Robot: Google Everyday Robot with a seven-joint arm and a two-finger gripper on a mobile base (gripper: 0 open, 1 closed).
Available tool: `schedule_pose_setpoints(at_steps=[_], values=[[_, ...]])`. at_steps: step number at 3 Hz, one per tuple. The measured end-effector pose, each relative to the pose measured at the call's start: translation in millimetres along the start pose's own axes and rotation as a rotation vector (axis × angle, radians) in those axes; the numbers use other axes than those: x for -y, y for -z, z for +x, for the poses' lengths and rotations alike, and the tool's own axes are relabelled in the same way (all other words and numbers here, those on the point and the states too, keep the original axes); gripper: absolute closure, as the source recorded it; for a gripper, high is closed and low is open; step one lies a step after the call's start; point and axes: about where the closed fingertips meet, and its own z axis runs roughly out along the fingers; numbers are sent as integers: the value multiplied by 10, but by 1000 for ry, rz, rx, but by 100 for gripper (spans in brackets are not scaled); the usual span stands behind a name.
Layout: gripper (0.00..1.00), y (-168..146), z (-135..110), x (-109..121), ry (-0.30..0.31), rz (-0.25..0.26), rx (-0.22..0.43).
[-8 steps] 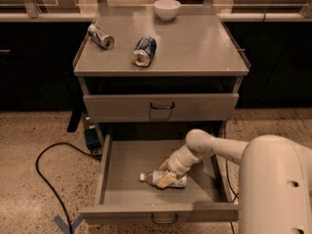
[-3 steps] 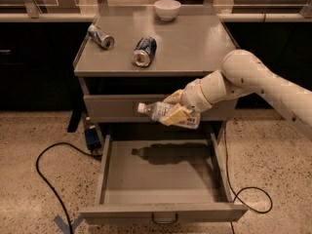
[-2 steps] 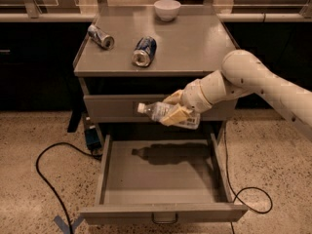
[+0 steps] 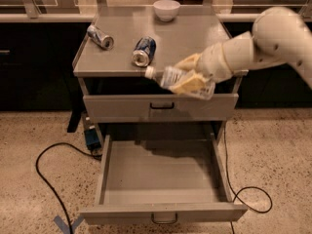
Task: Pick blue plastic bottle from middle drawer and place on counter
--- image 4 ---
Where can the grey drawer cabinet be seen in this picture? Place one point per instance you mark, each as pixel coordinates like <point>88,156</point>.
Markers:
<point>107,73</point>

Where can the white back counter ledge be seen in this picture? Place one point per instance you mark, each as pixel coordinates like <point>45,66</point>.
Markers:
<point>22,18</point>

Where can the clear plastic water bottle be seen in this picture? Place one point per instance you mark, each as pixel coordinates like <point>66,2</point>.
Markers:
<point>181,82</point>

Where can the grey open middle drawer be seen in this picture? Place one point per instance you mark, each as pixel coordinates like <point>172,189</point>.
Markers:
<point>162,182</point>

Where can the silver soda can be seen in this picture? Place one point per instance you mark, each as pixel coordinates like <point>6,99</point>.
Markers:
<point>103,40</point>

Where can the blue soda can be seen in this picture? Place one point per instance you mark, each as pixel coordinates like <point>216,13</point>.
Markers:
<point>144,51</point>

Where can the white bowl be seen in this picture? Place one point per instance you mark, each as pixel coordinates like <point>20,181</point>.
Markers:
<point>166,10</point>

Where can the grey top drawer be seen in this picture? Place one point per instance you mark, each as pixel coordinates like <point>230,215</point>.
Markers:
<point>159,108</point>

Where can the blue power box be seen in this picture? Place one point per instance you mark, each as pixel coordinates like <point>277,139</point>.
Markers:
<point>91,139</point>

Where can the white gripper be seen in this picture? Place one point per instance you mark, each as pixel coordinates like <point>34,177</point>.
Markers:
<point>213,63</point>

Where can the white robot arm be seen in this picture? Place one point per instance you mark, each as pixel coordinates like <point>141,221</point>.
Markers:
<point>279,35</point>

